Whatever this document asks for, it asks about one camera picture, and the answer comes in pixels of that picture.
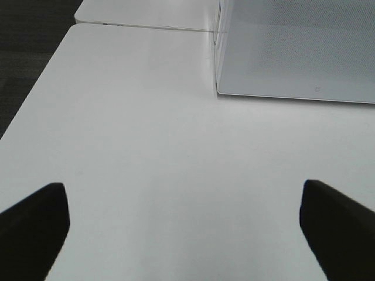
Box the white microwave oven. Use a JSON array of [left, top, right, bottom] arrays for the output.
[[213, 1, 234, 95]]

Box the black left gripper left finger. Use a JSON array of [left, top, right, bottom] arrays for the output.
[[1, 183, 70, 280]]

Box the white microwave door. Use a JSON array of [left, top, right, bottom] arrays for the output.
[[217, 1, 374, 104]]

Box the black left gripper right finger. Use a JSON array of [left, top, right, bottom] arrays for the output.
[[299, 180, 374, 280]]

